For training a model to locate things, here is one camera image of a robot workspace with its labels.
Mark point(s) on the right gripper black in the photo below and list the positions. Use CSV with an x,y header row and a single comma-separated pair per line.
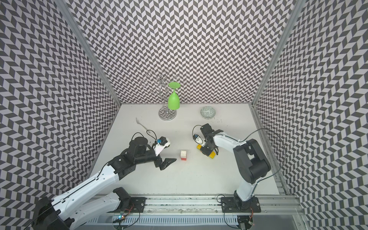
x,y
205,152

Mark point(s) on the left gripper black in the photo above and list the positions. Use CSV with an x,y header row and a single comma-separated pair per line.
x,y
165,164

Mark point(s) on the white lego brick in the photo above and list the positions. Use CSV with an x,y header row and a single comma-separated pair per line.
x,y
183,154

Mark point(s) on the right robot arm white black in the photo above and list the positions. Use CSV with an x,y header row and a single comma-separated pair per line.
x,y
252,163

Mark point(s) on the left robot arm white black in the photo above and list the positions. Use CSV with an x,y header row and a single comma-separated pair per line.
x,y
74,208

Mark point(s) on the patterned ceramic bowl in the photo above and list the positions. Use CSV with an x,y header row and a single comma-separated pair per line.
x,y
208,112

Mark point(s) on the green plastic wine glass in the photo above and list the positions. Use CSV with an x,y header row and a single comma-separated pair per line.
x,y
174,100

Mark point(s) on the chrome glass holder stand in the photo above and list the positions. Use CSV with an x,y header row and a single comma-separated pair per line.
x,y
157,84

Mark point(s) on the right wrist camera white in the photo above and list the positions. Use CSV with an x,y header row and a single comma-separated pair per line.
x,y
198,140

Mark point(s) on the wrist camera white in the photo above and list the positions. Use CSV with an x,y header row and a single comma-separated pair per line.
x,y
160,145
198,140

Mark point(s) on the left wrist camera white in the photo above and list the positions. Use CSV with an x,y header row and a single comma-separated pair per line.
x,y
160,145

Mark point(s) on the aluminium front rail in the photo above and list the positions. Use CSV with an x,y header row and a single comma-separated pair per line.
x,y
215,204

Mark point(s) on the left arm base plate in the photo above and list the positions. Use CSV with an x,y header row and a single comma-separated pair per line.
x,y
133,205

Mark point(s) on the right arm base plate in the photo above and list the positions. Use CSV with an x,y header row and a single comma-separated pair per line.
x,y
241,205

